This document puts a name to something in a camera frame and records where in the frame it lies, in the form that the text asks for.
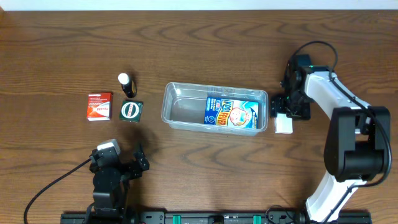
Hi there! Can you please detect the white green Panadol box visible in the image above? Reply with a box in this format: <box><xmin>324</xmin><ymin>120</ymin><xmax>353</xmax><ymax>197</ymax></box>
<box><xmin>274</xmin><ymin>113</ymin><xmax>293</xmax><ymax>134</ymax></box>

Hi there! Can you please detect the dark green Zam-Buk box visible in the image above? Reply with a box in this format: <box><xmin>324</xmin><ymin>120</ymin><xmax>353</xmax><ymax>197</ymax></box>
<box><xmin>119</xmin><ymin>100</ymin><xmax>144</xmax><ymax>123</ymax></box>

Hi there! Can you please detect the red Panadol box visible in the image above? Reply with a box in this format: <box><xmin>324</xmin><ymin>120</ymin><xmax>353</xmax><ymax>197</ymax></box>
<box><xmin>86</xmin><ymin>92</ymin><xmax>113</xmax><ymax>121</ymax></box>

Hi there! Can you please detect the dark bottle white cap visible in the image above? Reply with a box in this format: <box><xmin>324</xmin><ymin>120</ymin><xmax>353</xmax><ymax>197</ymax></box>
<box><xmin>118</xmin><ymin>73</ymin><xmax>137</xmax><ymax>98</ymax></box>

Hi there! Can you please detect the blue Kool Fever box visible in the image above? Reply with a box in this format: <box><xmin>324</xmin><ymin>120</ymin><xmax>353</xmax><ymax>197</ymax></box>
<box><xmin>204</xmin><ymin>97</ymin><xmax>259</xmax><ymax>129</ymax></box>

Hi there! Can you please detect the clear plastic container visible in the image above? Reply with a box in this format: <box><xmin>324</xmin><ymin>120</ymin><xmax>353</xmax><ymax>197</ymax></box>
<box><xmin>162</xmin><ymin>82</ymin><xmax>268</xmax><ymax>136</ymax></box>

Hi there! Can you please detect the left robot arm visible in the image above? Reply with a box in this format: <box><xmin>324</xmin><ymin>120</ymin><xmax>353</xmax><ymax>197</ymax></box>
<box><xmin>90</xmin><ymin>139</ymin><xmax>150</xmax><ymax>219</ymax></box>

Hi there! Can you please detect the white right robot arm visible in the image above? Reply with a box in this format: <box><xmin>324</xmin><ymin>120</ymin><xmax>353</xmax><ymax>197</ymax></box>
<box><xmin>271</xmin><ymin>54</ymin><xmax>392</xmax><ymax>223</ymax></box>

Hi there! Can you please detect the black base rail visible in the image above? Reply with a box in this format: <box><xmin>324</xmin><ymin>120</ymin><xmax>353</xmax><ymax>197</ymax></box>
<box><xmin>60</xmin><ymin>210</ymin><xmax>373</xmax><ymax>224</ymax></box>

